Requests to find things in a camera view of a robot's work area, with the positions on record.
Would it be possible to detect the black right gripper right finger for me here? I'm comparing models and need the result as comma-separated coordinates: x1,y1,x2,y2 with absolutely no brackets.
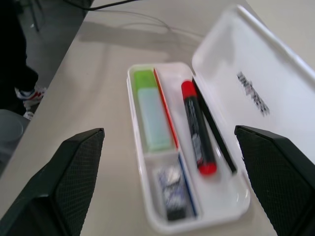
234,124,315,236

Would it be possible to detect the white plastic pencil case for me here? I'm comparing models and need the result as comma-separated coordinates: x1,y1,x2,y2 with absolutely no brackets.
126,3,315,234

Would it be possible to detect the grey rounded object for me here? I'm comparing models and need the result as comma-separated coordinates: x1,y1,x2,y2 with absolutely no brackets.
0,109,25,149

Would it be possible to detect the thin grey wire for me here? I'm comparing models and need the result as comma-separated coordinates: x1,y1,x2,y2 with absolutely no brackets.
81,16,205,40

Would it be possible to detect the black marker with red cap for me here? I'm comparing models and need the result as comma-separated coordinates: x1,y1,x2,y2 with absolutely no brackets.
181,80,218,176

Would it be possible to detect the white red blue sneaker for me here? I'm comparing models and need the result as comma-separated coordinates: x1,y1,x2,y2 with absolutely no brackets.
14,85,47,108

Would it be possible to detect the person in dark trousers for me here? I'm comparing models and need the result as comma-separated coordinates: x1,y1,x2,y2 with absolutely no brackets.
0,0,40,116

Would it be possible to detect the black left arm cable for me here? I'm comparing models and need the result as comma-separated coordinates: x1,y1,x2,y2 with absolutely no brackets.
63,0,163,12

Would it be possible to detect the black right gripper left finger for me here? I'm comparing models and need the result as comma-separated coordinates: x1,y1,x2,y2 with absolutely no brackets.
0,127,105,236

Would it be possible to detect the green capped glue stick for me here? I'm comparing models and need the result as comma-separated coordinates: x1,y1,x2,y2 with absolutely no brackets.
132,70,172,152

